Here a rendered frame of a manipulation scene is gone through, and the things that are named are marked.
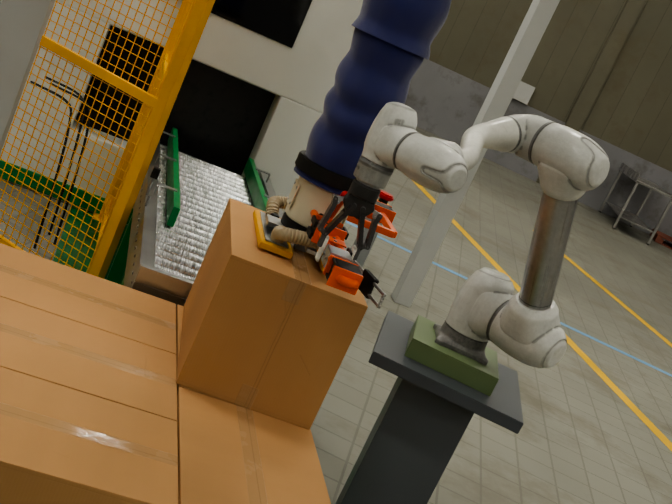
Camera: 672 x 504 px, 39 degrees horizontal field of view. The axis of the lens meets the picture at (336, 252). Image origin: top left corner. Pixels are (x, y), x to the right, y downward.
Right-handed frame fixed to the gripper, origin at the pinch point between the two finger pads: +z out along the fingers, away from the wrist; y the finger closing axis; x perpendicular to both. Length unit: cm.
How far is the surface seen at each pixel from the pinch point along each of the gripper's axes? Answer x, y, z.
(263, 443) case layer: 6, -2, 53
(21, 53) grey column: -140, 106, 7
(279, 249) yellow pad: -24.5, 9.2, 10.5
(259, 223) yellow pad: -42.7, 14.5, 10.2
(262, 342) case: -10.8, 5.7, 32.8
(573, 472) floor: -184, -206, 108
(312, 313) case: -10.7, -3.6, 20.1
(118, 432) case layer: 25, 36, 53
